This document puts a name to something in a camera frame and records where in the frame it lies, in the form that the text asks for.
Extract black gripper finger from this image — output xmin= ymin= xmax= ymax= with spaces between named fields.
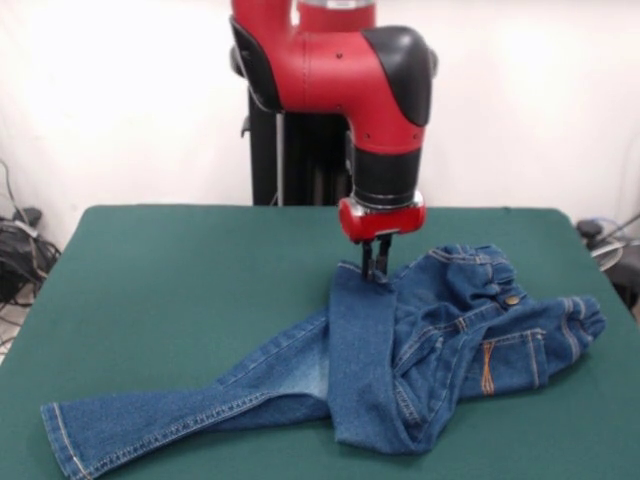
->
xmin=375 ymin=233 xmax=394 ymax=277
xmin=360 ymin=239 xmax=377 ymax=281

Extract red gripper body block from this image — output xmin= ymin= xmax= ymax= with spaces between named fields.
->
xmin=338 ymin=192 xmax=428 ymax=245

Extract blue denim jeans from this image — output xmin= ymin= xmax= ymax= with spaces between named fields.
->
xmin=39 ymin=243 xmax=606 ymax=480

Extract dark green table cloth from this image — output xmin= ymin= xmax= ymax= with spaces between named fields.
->
xmin=0 ymin=203 xmax=640 ymax=480

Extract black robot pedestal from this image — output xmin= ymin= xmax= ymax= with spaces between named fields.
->
xmin=229 ymin=39 xmax=441 ymax=207

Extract tangle of black cables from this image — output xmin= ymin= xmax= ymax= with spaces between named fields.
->
xmin=0 ymin=159 xmax=64 ymax=351

